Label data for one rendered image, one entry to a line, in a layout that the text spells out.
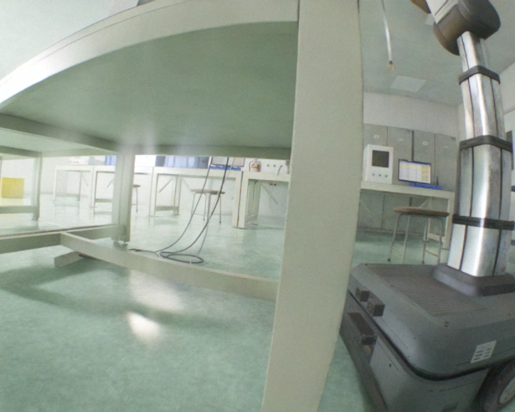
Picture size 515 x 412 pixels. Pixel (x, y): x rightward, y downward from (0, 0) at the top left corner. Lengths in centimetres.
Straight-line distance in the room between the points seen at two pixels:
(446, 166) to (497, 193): 455
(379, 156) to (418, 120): 235
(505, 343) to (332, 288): 40
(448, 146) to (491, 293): 477
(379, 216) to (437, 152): 167
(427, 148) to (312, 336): 495
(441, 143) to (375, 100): 158
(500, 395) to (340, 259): 56
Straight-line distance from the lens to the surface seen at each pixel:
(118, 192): 199
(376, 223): 474
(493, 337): 53
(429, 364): 47
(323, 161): 27
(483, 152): 74
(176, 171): 378
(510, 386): 72
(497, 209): 75
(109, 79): 78
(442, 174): 522
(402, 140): 500
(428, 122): 583
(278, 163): 351
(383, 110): 556
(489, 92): 83
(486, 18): 92
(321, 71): 30
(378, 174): 354
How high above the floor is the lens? 44
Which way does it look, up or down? 2 degrees down
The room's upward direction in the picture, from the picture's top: 5 degrees clockwise
